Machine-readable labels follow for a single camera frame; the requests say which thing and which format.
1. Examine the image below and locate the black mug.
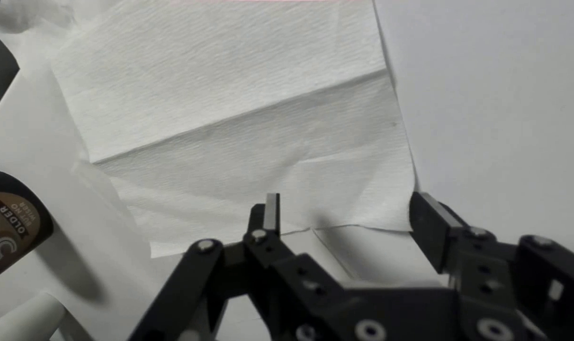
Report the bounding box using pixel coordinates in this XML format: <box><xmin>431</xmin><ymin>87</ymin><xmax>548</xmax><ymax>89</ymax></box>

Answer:
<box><xmin>0</xmin><ymin>169</ymin><xmax>57</xmax><ymax>288</ymax></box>

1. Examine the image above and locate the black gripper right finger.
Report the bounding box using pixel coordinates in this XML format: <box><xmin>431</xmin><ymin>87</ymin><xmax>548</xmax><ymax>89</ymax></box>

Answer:
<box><xmin>408</xmin><ymin>189</ymin><xmax>574</xmax><ymax>341</ymax></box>

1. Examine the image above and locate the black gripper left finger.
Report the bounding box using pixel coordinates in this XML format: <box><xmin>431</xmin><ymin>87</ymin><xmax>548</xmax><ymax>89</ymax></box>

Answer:
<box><xmin>129</xmin><ymin>191</ymin><xmax>347</xmax><ymax>341</ymax></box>

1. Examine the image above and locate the white paper napkin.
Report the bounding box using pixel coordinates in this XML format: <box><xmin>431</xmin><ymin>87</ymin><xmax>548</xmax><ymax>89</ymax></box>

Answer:
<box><xmin>48</xmin><ymin>0</ymin><xmax>423</xmax><ymax>237</ymax></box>
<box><xmin>0</xmin><ymin>17</ymin><xmax>364</xmax><ymax>341</ymax></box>

